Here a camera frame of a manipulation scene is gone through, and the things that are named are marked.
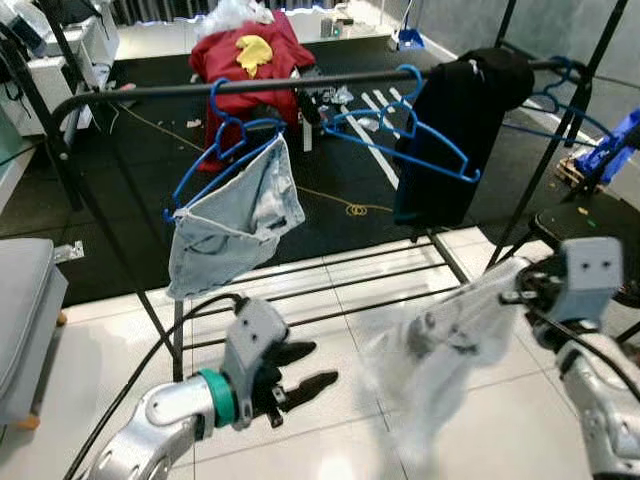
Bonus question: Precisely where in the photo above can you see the light denim shorts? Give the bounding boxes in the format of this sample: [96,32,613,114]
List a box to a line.
[165,135,306,301]

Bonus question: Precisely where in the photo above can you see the white plastic bag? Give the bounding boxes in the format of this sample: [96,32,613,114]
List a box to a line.
[205,0,276,36]

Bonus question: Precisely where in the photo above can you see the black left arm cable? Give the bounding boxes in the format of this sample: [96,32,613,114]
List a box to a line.
[62,292,246,480]

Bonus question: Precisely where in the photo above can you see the yellow cord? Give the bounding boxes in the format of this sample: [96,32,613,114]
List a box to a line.
[118,100,396,218]

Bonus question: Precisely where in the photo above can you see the yellow cloth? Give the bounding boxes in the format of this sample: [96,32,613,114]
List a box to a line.
[235,35,273,79]

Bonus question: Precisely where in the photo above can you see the black folding chair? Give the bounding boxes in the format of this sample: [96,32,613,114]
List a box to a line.
[530,205,640,306]

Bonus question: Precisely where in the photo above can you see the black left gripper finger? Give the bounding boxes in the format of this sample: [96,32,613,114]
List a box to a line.
[278,371,341,409]
[268,340,319,369]

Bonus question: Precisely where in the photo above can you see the blue bag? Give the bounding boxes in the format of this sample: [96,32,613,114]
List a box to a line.
[575,108,640,186]

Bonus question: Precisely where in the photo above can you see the black metal clothes rack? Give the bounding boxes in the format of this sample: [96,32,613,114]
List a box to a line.
[0,0,633,386]

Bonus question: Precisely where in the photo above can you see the blue dustpan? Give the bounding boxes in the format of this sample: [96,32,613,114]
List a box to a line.
[393,0,426,51]

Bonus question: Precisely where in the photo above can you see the white shelf unit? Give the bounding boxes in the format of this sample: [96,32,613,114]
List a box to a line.
[0,0,121,141]

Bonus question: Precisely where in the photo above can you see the grey cushioned seat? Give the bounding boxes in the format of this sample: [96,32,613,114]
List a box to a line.
[0,238,69,431]

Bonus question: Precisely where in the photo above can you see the red garment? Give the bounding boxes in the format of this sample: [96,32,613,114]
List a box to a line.
[190,10,319,171]

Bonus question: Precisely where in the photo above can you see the white garment grey print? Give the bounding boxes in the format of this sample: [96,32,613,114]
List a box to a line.
[355,258,531,471]

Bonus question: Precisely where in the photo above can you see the blue plastic hanger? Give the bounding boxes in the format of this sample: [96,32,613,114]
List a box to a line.
[530,58,618,141]
[163,78,291,223]
[322,65,483,186]

